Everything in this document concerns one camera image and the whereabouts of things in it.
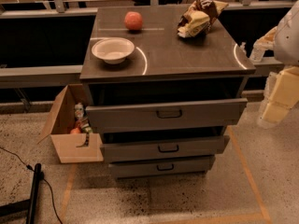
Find white bowl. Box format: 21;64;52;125
92;37;135;64

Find cardboard box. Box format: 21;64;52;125
38;84;104;163

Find orange fruit in box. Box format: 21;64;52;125
70;128;81;134

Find green packet in box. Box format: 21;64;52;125
81;123;93;133

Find grey top drawer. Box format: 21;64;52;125
87;98;247;133

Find grey middle drawer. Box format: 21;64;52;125
100;127;229;163

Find red apple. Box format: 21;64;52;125
124;11;143;31

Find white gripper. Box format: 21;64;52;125
254;26;299;129

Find grey metal rail frame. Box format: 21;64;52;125
0;0;295;108

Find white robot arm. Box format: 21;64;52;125
249;1;299;129

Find black stand leg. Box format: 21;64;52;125
0;162;45;224

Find grey drawer cabinet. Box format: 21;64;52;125
78;4;257;107

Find grey bottom drawer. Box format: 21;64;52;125
108;155;215;178

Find black floor cable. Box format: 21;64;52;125
0;146;64;224

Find grey drawer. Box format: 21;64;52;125
108;155;215;178
100;127;229;163
87;98;247;133

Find white can in box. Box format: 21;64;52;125
74;103;85;119

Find yellow brown chip bag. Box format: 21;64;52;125
178;0;228;38

